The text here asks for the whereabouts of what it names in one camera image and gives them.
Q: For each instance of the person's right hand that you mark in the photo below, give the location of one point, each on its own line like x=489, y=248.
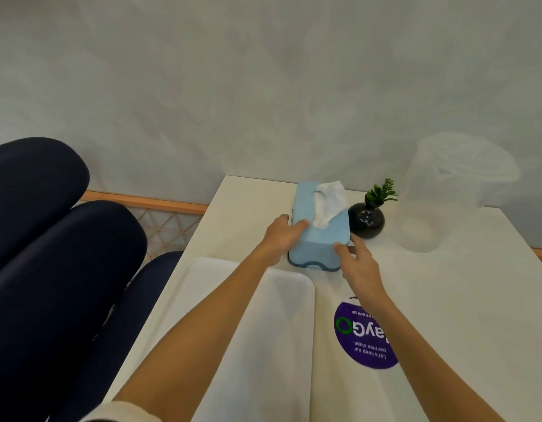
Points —
x=363, y=272

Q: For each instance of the person's left hand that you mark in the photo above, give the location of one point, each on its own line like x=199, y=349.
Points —
x=277, y=239

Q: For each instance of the person's right thumb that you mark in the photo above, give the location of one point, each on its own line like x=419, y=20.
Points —
x=342, y=250

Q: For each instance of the person's left thumb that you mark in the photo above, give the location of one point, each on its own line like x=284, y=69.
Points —
x=301, y=224

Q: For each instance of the light blue tissue box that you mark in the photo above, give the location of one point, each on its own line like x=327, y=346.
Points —
x=323, y=241

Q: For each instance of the person's left forearm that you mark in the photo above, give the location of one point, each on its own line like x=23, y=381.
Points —
x=200, y=333

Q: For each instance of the person's right forearm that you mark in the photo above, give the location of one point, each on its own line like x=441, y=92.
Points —
x=420, y=360

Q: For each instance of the white tissue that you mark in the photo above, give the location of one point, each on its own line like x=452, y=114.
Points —
x=330, y=202

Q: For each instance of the round black vase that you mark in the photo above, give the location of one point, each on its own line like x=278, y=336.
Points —
x=367, y=221

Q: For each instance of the small green plant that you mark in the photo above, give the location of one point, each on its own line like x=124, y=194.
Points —
x=380, y=193

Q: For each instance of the round purple sticker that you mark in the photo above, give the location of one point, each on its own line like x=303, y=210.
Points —
x=363, y=342

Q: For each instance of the clear plastic pitcher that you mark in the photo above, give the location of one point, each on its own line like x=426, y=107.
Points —
x=442, y=193

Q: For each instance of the white plastic tray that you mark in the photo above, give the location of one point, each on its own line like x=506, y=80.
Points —
x=271, y=347

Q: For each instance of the wooden lattice railing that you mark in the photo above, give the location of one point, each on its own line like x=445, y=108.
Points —
x=165, y=215

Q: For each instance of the dark blue chair seat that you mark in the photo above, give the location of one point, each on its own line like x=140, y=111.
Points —
x=121, y=329

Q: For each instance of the dark blue chair backrest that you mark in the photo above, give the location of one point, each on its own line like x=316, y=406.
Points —
x=29, y=193
x=55, y=294

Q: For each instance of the white sleeve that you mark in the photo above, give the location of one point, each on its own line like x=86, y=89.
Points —
x=121, y=413

